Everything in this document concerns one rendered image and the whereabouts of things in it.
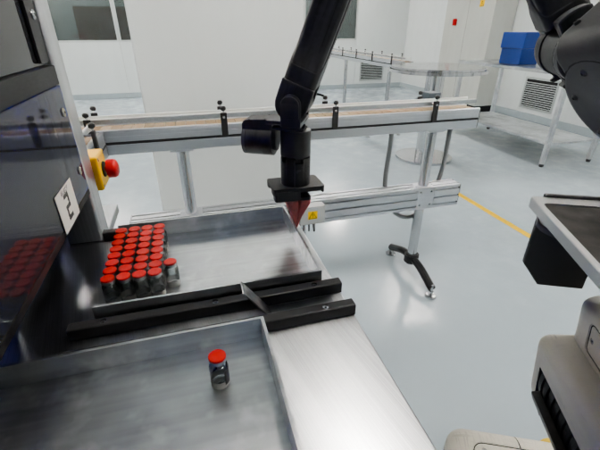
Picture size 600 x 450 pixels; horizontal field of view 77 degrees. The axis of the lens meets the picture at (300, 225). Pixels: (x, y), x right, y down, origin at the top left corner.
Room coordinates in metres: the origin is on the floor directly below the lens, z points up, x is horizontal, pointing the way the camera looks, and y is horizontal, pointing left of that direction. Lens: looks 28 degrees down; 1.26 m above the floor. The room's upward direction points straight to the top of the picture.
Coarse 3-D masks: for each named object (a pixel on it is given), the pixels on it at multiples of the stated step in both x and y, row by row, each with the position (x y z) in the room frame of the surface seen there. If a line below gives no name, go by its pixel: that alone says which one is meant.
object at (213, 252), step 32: (128, 224) 0.66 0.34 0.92; (192, 224) 0.70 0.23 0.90; (224, 224) 0.72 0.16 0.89; (256, 224) 0.73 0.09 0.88; (288, 224) 0.70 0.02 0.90; (192, 256) 0.60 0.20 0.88; (224, 256) 0.60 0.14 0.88; (256, 256) 0.60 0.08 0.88; (288, 256) 0.60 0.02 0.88; (192, 288) 0.50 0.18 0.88; (224, 288) 0.46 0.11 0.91; (256, 288) 0.48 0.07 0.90
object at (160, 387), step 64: (256, 320) 0.39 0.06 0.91; (0, 384) 0.31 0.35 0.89; (64, 384) 0.31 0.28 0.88; (128, 384) 0.31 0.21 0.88; (192, 384) 0.31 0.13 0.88; (256, 384) 0.31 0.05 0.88; (0, 448) 0.23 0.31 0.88; (64, 448) 0.23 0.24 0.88; (128, 448) 0.23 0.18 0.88; (192, 448) 0.23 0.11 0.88; (256, 448) 0.23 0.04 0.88
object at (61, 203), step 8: (64, 184) 0.54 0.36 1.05; (64, 192) 0.53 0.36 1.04; (72, 192) 0.56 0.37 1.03; (56, 200) 0.49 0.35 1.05; (64, 200) 0.52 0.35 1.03; (72, 200) 0.55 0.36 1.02; (64, 208) 0.51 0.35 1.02; (72, 208) 0.54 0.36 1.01; (64, 216) 0.50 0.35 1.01; (64, 224) 0.49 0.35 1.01; (72, 224) 0.52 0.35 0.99
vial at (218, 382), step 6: (210, 366) 0.31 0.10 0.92; (216, 366) 0.30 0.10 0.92; (222, 366) 0.31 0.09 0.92; (210, 372) 0.31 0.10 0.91; (216, 372) 0.30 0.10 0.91; (222, 372) 0.31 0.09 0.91; (216, 378) 0.30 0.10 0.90; (222, 378) 0.30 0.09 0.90; (216, 384) 0.30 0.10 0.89; (222, 384) 0.30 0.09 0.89; (228, 384) 0.31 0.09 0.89
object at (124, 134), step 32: (96, 128) 1.41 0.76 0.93; (128, 128) 1.41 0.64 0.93; (160, 128) 1.41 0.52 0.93; (192, 128) 1.44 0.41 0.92; (224, 128) 1.46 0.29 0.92; (320, 128) 1.58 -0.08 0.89; (352, 128) 1.62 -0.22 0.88; (384, 128) 1.66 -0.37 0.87; (416, 128) 1.71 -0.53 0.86; (448, 128) 1.75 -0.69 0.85
